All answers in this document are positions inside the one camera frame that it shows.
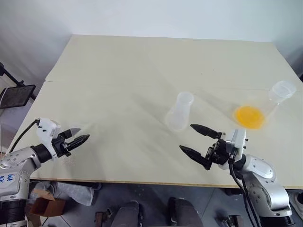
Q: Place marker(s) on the dark rounded shape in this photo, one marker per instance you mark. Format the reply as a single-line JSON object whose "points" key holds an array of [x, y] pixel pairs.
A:
{"points": [[130, 215], [183, 212]]}

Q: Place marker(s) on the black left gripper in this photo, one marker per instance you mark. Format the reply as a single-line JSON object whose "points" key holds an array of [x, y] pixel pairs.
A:
{"points": [[60, 146]]}

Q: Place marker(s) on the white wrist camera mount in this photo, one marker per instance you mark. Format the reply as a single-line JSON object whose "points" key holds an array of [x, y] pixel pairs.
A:
{"points": [[47, 131], [237, 142]]}

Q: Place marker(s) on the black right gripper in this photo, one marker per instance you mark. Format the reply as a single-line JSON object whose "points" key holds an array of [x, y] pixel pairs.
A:
{"points": [[221, 153]]}

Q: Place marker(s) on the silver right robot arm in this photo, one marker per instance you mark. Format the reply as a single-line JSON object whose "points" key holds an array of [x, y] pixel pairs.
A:
{"points": [[265, 184]]}

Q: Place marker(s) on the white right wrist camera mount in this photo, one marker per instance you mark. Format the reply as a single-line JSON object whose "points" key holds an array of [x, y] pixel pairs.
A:
{"points": [[237, 142]]}

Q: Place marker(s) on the clear plastic bag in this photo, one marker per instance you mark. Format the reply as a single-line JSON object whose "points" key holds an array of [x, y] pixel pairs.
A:
{"points": [[75, 192]]}

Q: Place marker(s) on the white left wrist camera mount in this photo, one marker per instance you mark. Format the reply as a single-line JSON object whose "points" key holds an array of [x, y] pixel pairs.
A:
{"points": [[47, 131]]}

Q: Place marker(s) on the clear flask with orange liquid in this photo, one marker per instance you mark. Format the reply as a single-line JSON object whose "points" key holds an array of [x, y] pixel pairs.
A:
{"points": [[251, 116]]}

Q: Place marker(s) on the brown cardboard box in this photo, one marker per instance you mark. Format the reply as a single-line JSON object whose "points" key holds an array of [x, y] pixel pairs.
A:
{"points": [[47, 204]]}

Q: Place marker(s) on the small dark metal bracket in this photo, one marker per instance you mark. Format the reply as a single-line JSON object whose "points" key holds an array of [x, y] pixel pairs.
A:
{"points": [[106, 216], [228, 217]]}

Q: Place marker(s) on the empty clear conical flask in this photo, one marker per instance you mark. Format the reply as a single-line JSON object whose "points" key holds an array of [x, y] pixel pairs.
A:
{"points": [[181, 111]]}

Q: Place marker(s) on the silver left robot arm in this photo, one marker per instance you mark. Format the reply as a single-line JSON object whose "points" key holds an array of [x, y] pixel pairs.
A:
{"points": [[16, 165]]}

